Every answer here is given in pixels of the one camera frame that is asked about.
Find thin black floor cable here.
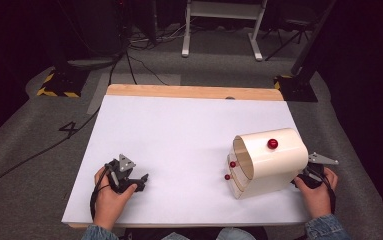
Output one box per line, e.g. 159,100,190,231
124,49,169,87

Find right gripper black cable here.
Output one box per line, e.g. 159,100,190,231
319,173,337,215

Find wooden table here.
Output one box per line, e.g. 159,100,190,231
68,83,285,230

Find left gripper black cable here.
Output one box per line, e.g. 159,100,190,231
89,165,114,222

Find person's left hand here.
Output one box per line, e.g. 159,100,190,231
93,166,139,232

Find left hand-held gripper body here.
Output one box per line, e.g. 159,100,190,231
104,153,142,195

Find person's legs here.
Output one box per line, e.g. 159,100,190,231
120,226,271,240

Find thick black floor cable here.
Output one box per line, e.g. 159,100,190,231
0,54,124,200

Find black stand, striped base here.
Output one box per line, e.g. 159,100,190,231
36,0,91,99
273,0,338,103

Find black tripod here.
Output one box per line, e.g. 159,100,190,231
262,18,313,62

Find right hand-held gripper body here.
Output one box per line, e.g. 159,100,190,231
291,151,340,190

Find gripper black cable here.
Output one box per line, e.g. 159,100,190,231
89,165,114,222
319,173,337,215

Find white sheet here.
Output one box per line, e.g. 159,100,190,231
61,94,311,226

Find white metal desk frame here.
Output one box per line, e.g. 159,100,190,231
181,0,269,62

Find cream roll-top box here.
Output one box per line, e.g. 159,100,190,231
225,127,310,201

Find person's right hand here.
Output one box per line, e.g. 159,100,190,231
293,166,339,220

